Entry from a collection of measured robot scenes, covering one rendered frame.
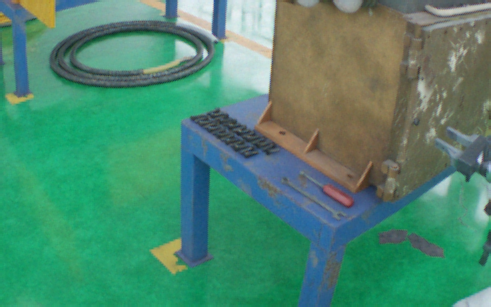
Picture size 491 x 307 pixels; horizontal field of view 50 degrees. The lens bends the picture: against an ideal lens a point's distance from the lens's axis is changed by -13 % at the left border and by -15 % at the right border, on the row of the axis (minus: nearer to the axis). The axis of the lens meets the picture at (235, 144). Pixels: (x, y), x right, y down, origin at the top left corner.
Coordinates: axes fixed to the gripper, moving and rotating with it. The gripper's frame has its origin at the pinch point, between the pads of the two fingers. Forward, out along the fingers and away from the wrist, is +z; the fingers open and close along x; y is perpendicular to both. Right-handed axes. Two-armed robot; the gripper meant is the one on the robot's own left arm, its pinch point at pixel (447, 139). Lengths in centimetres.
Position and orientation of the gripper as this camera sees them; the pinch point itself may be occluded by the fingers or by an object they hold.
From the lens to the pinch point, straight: 162.3
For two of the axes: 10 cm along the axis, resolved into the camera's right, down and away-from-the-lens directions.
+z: -6.2, -4.3, 6.6
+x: 7.7, -4.9, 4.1
